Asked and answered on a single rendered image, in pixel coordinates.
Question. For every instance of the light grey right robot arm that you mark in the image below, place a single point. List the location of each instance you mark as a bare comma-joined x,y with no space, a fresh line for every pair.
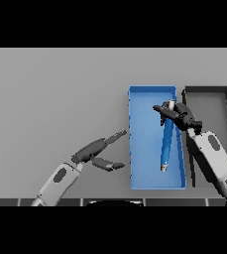
212,160

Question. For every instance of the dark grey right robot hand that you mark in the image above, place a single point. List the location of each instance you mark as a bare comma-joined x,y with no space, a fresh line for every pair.
183,116

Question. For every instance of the dark grey bin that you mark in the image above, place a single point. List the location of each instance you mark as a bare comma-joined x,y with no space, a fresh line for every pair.
214,109

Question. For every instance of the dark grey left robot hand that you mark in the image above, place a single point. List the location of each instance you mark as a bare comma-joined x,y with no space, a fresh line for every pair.
91,150

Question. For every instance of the blue pipe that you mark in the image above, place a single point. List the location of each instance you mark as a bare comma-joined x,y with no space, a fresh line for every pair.
167,145

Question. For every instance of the blue bin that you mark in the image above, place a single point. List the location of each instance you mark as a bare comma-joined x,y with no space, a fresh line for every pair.
144,145

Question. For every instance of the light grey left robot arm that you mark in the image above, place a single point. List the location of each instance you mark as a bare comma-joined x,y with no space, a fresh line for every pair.
56,181

